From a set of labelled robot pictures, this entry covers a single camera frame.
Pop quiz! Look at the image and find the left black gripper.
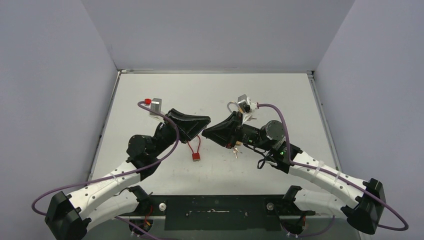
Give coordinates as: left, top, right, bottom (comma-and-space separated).
151, 108, 211, 158

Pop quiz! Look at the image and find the red cable padlock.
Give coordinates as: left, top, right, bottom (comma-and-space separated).
186, 135, 202, 162

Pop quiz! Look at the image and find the large brass padlock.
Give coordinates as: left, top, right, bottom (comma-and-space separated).
226, 101, 240, 113

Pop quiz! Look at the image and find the silver key bunch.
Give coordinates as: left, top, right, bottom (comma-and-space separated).
232, 147, 242, 159

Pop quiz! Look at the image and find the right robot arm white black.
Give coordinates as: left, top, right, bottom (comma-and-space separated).
202, 111, 386, 235

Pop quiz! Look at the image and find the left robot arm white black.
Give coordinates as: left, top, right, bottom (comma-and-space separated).
44, 108, 211, 240

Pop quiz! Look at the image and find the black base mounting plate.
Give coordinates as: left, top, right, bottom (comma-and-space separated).
126, 194, 315, 231

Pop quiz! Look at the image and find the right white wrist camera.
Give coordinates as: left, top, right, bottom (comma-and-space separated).
237, 94, 259, 124

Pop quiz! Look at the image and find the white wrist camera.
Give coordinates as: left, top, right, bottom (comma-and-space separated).
144, 98, 163, 118
237, 94, 259, 124

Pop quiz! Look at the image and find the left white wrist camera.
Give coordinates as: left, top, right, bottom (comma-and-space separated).
144, 98, 163, 118

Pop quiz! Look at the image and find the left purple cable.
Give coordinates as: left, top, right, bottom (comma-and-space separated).
31, 101, 181, 216

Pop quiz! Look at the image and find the purple cable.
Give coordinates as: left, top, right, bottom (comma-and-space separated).
256, 103, 409, 232
31, 101, 181, 216

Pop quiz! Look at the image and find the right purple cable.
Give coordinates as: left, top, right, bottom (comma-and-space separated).
256, 103, 409, 232

